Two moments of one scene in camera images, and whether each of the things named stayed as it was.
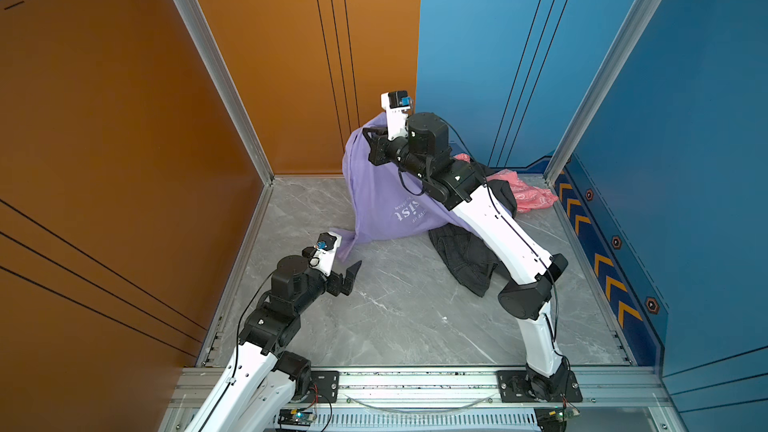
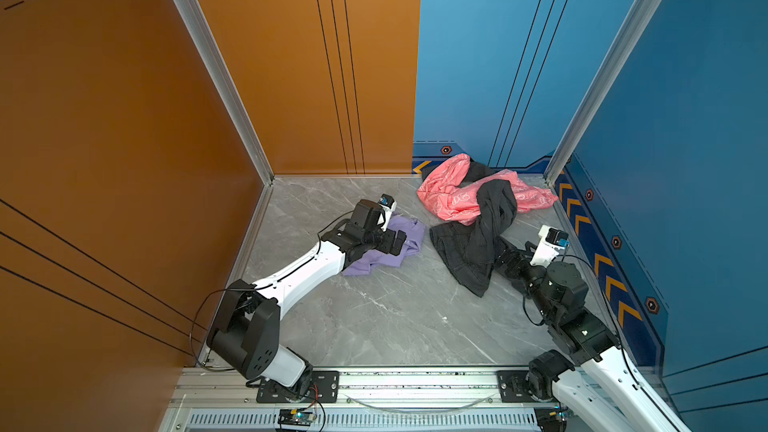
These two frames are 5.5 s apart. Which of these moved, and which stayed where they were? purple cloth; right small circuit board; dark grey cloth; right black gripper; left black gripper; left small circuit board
Moved: right black gripper; left black gripper; purple cloth
Stayed: dark grey cloth; left small circuit board; right small circuit board
